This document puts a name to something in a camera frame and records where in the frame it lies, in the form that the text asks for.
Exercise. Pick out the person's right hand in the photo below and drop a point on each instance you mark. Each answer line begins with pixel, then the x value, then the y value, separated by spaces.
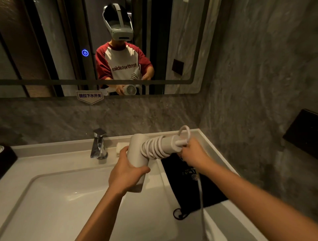
pixel 195 156

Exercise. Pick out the black wall box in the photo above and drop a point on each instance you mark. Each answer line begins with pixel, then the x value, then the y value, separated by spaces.
pixel 301 134

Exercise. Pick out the chrome faucet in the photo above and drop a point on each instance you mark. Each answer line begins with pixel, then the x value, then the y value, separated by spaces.
pixel 98 146

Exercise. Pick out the white label sticker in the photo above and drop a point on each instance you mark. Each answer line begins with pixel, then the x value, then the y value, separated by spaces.
pixel 90 96

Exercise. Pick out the white hair dryer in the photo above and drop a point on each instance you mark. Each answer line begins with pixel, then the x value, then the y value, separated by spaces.
pixel 136 151

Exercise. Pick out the person's left forearm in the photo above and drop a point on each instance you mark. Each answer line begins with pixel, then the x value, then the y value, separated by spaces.
pixel 99 218

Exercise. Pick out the person's right fingers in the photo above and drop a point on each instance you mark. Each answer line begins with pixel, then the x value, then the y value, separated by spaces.
pixel 183 154

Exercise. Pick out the wall mirror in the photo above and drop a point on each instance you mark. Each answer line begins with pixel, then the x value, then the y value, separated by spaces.
pixel 49 37

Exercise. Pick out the person's left thumb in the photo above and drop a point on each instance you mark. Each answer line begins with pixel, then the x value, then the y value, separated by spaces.
pixel 141 171

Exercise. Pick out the white ceramic sink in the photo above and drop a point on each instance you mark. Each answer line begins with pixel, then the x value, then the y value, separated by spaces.
pixel 62 193

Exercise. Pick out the person's right forearm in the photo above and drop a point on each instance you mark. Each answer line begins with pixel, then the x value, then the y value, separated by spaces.
pixel 248 198

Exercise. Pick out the person's left hand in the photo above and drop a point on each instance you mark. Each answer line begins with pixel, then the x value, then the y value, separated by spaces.
pixel 121 173

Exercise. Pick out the blue lit touch button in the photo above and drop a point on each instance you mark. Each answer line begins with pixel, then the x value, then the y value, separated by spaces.
pixel 85 53

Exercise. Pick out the black round container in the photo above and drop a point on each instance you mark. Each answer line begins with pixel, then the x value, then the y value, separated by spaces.
pixel 6 160

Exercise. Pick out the small white soap packet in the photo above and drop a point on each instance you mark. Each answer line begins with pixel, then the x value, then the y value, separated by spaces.
pixel 120 148

